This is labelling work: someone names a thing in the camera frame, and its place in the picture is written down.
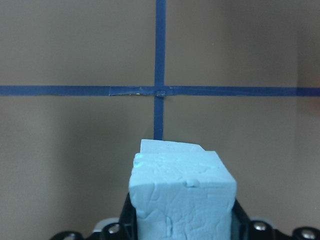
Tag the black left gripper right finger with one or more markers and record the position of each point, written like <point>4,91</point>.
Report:
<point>239,222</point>

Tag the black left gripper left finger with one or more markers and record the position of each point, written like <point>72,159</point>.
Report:
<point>128,219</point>

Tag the light blue foam block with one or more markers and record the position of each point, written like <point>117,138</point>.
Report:
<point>161,146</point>
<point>182,196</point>

